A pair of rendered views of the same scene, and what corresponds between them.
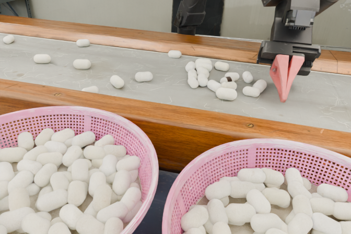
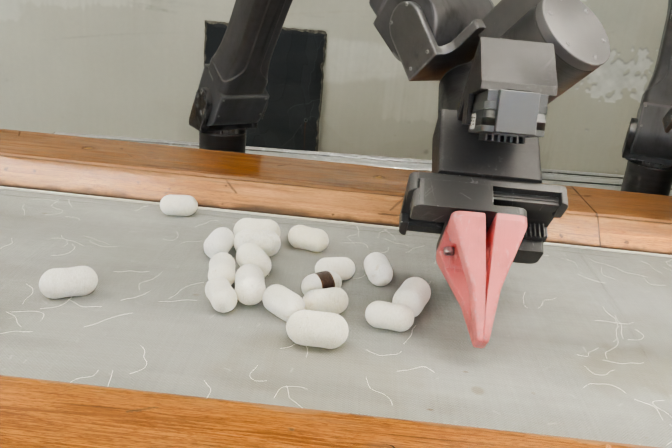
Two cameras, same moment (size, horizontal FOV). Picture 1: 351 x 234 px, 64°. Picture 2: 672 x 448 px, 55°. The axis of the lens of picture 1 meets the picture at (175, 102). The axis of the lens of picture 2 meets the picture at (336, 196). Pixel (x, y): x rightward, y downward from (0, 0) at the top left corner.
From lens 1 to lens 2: 13 cm
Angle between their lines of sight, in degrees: 13
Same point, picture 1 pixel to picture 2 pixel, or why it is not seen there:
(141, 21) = (129, 113)
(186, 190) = not seen: outside the picture
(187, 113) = (183, 420)
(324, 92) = (580, 305)
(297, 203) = not seen: outside the picture
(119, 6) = (72, 76)
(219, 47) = (301, 185)
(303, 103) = (532, 342)
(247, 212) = not seen: outside the picture
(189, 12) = (226, 94)
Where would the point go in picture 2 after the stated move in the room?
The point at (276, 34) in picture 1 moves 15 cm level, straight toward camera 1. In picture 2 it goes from (446, 155) to (437, 243)
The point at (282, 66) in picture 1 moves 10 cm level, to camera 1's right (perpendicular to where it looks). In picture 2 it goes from (471, 244) to (620, 248)
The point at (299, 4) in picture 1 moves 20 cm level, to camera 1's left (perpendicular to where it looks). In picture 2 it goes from (503, 76) to (133, 51)
